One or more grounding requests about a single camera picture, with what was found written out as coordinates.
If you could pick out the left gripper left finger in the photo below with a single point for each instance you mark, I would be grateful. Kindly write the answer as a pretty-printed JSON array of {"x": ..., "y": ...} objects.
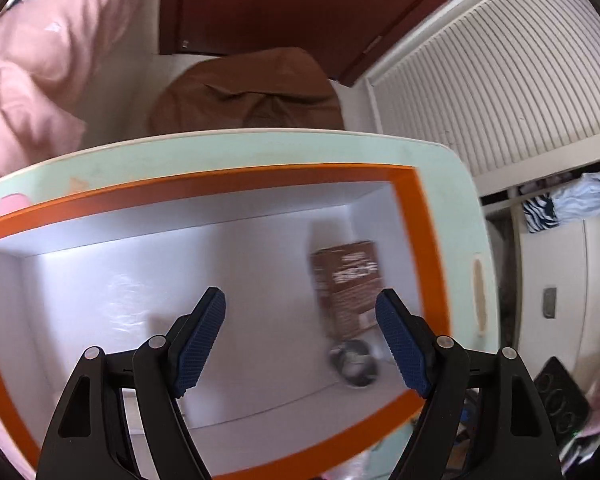
[{"x": 89, "y": 435}]

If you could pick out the silver round metal object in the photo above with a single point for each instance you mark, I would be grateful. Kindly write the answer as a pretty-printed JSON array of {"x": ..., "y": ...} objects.
[{"x": 354, "y": 363}]

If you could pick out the brown card box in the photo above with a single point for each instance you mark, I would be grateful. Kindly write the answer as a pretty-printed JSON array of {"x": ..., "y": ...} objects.
[{"x": 347, "y": 281}]

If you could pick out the zebra pattern cloth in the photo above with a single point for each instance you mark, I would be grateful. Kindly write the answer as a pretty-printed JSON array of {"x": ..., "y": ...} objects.
[{"x": 539, "y": 213}]

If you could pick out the white louvered wardrobe door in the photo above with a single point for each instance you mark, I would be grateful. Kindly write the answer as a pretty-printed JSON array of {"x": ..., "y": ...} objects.
[{"x": 511, "y": 86}]

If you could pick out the pink bed quilt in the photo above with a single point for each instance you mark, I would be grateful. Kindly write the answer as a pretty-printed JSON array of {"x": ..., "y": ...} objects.
[{"x": 49, "y": 51}]

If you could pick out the brown cushion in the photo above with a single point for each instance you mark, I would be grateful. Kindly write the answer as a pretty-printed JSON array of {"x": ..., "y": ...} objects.
[{"x": 274, "y": 88}]

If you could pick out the dark red wooden door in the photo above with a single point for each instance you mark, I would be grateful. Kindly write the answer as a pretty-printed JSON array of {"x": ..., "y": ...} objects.
[{"x": 346, "y": 37}]

